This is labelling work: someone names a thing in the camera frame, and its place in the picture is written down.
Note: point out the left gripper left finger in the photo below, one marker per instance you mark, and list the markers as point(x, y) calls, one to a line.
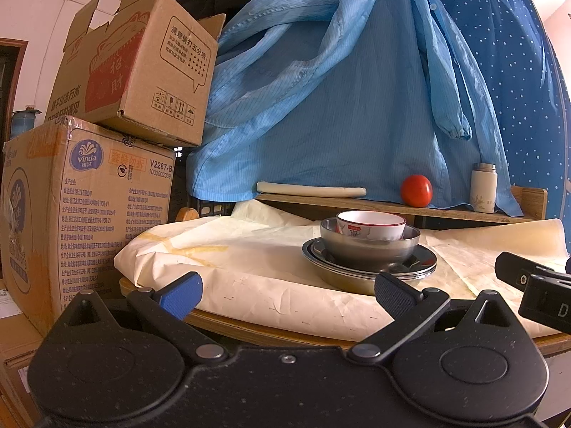
point(162, 312)

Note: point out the upper cardboard box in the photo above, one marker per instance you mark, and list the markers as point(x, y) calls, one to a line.
point(146, 73)

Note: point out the white rolling pin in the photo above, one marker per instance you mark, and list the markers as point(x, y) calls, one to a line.
point(307, 190)

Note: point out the red tomato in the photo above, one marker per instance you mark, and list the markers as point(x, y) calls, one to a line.
point(417, 191)

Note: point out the black plastic crate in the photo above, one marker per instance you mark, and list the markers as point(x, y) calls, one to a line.
point(188, 191)

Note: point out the steel plate back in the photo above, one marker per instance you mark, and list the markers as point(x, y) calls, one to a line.
point(421, 261)

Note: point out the lower Vinda cardboard box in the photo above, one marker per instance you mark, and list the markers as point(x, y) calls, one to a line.
point(73, 194)

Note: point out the light blue hanging coat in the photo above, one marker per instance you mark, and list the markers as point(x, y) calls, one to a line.
point(352, 94)

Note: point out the deep steel bowl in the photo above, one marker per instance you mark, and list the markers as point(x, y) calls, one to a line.
point(363, 254)

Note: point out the wooden shelf board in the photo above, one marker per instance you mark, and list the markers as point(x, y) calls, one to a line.
point(533, 203)

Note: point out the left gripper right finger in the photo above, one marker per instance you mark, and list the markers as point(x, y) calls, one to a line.
point(413, 312)

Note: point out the white thermos bottle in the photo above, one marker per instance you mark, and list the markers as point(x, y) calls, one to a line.
point(483, 188)

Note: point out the steel plate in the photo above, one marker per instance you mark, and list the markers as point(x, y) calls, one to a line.
point(421, 261)
point(324, 273)
point(358, 286)

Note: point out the blue water jug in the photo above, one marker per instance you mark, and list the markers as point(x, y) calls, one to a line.
point(23, 120)

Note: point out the white red-rimmed bowl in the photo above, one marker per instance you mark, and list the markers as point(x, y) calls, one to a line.
point(371, 225)

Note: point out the dark blue dotted tent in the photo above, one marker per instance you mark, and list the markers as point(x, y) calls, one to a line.
point(525, 82)

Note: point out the cream paper table cover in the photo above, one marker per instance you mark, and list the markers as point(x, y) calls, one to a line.
point(253, 269)

